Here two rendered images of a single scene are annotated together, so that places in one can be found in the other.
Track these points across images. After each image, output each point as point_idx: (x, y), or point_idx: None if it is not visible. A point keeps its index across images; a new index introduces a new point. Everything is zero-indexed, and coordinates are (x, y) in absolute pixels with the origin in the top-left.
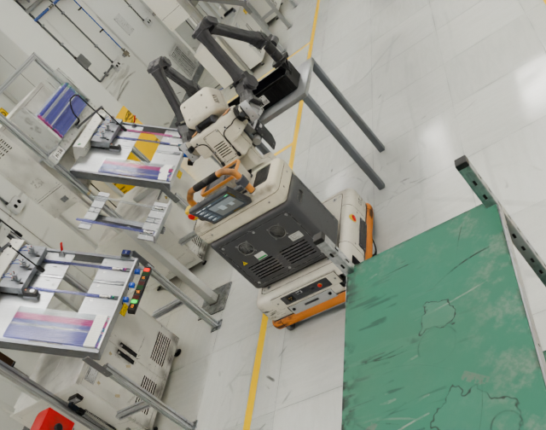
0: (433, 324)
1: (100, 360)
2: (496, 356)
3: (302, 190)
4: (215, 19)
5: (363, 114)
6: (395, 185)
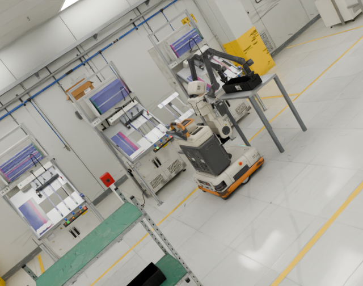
0: (104, 234)
1: (143, 161)
2: (92, 252)
3: (212, 144)
4: (214, 50)
5: (326, 101)
6: (285, 155)
